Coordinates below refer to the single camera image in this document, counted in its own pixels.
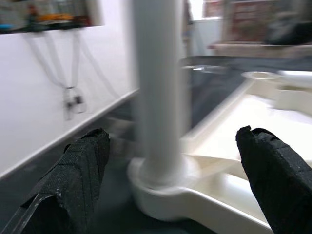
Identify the black bag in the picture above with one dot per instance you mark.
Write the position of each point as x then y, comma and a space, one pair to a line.
287, 34

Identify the white plastic table leg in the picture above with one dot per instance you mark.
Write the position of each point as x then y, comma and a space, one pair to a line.
299, 76
161, 85

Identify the dark wall shelf clutter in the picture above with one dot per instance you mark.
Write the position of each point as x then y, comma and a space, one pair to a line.
48, 17

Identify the white plastic children table top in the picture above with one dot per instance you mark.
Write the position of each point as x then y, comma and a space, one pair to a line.
219, 146

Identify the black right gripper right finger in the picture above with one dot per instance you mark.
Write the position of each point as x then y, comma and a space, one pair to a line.
280, 182

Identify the orange lid storage box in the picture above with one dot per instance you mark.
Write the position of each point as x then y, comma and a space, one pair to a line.
246, 22

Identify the black power adapter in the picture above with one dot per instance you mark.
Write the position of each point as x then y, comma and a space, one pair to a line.
73, 103

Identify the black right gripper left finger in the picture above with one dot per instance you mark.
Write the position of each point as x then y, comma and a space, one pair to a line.
73, 182

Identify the beige patterned cloth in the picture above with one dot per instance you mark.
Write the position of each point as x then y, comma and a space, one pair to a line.
256, 50

